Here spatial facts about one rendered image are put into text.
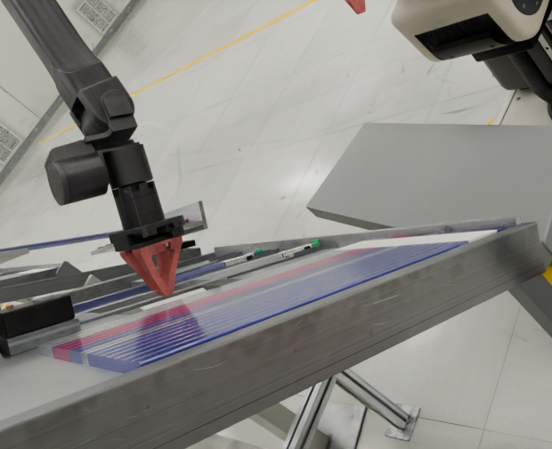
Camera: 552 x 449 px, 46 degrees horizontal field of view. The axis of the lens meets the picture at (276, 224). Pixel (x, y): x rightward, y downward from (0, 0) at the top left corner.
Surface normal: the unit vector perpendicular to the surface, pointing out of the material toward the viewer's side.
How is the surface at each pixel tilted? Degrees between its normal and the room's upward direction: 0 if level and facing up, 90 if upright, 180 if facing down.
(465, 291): 90
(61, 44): 71
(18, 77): 90
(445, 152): 0
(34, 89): 90
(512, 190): 0
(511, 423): 0
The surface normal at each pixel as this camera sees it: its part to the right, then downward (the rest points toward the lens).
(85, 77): 0.43, -0.29
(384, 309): 0.63, -0.08
